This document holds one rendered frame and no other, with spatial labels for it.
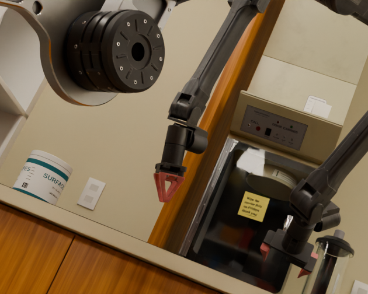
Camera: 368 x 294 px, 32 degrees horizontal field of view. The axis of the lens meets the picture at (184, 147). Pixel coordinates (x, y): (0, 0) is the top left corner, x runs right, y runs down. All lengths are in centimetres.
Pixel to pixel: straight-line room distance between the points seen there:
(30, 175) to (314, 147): 83
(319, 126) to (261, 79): 28
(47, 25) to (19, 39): 168
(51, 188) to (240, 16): 71
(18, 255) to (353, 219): 124
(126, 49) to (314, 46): 117
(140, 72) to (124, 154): 138
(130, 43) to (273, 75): 106
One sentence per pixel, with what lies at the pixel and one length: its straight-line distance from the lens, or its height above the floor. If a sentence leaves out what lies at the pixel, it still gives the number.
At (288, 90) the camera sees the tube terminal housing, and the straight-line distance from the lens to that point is 206.
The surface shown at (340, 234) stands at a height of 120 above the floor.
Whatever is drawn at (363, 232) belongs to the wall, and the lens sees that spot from 238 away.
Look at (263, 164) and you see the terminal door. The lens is 194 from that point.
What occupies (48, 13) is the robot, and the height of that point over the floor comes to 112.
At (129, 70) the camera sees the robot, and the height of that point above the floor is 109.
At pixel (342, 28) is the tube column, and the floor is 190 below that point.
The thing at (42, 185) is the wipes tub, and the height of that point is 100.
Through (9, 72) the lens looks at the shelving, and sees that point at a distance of 273.
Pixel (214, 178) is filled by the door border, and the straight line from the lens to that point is 192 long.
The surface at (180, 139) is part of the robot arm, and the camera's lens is 167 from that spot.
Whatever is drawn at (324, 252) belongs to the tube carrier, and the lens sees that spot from 177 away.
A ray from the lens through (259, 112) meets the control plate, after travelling 193.
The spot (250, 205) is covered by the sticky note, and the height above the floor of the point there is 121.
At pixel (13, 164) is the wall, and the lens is 255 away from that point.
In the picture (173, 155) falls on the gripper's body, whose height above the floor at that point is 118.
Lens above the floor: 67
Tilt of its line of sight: 19 degrees up
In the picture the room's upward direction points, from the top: 24 degrees clockwise
